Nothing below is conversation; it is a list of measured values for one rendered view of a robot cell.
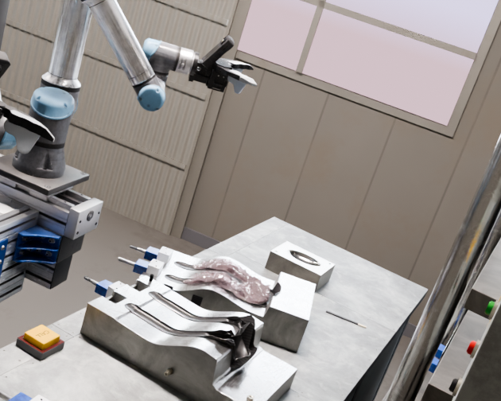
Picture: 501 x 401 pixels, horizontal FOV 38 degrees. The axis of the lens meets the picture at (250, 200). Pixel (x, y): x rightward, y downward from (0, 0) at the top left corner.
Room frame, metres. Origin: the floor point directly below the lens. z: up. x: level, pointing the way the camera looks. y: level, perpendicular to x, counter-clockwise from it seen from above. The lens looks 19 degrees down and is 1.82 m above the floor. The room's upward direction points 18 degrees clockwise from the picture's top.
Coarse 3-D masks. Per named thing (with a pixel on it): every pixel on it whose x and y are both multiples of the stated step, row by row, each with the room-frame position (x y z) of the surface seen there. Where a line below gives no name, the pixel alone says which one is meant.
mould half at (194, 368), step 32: (128, 288) 1.74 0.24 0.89; (160, 288) 1.79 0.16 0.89; (96, 320) 1.58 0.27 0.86; (128, 320) 1.59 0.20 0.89; (256, 320) 1.71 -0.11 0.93; (128, 352) 1.55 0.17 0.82; (160, 352) 1.52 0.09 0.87; (192, 352) 1.49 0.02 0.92; (224, 352) 1.50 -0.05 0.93; (256, 352) 1.67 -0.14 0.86; (192, 384) 1.48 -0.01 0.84; (224, 384) 1.49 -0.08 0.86; (256, 384) 1.53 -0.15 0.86; (288, 384) 1.63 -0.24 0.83
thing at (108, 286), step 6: (84, 276) 1.83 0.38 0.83; (96, 282) 1.82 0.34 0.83; (102, 282) 1.81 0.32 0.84; (108, 282) 1.82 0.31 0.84; (120, 282) 1.82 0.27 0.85; (96, 288) 1.79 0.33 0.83; (102, 288) 1.79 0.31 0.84; (108, 288) 1.78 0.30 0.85; (114, 288) 1.78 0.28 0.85; (102, 294) 1.79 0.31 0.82; (108, 294) 1.78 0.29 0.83
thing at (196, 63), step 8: (192, 64) 2.16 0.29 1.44; (200, 64) 2.19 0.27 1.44; (216, 64) 2.18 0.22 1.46; (224, 64) 2.20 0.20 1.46; (192, 72) 2.17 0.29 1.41; (200, 72) 2.20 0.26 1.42; (208, 72) 2.20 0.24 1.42; (216, 72) 2.18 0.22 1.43; (192, 80) 2.19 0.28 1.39; (200, 80) 2.21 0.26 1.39; (208, 80) 2.20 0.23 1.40; (216, 80) 2.19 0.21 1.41; (224, 80) 2.20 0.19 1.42; (216, 88) 2.20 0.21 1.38
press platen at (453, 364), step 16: (464, 320) 1.89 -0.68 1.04; (480, 320) 1.93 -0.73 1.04; (464, 336) 1.79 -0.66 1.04; (480, 336) 1.82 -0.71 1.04; (448, 352) 1.66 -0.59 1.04; (464, 352) 1.69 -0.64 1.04; (448, 368) 1.57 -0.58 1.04; (464, 368) 1.60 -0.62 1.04; (432, 384) 1.47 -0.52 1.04; (448, 384) 1.50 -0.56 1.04; (432, 400) 1.46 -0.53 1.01; (448, 400) 1.45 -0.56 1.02
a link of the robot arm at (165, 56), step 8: (152, 40) 2.16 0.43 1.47; (144, 48) 2.13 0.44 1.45; (152, 48) 2.14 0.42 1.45; (160, 48) 2.15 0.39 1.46; (168, 48) 2.16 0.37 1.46; (176, 48) 2.17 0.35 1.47; (152, 56) 2.14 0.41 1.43; (160, 56) 2.14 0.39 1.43; (168, 56) 2.15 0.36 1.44; (176, 56) 2.15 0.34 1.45; (152, 64) 2.14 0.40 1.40; (160, 64) 2.14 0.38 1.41; (168, 64) 2.15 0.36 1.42; (176, 64) 2.15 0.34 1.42; (168, 72) 2.17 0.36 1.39
